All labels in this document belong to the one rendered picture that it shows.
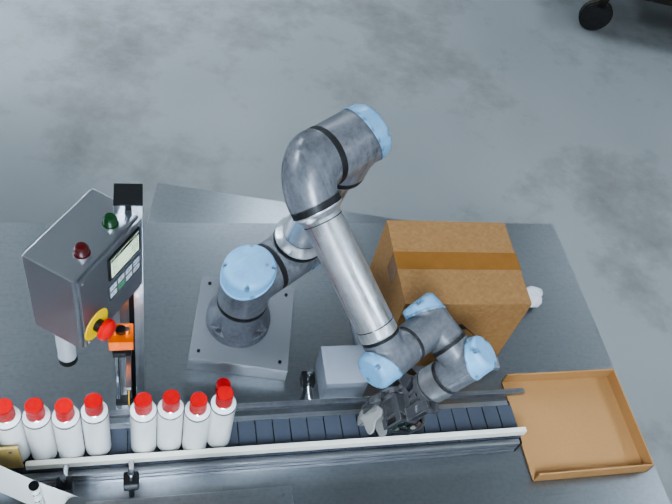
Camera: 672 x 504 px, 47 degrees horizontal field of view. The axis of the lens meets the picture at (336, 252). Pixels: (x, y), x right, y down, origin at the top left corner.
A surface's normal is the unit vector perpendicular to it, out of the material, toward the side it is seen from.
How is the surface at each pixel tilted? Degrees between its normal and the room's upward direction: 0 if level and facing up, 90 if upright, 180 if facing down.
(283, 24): 0
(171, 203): 0
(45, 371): 0
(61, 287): 90
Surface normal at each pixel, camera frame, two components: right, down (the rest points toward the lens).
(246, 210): 0.18, -0.62
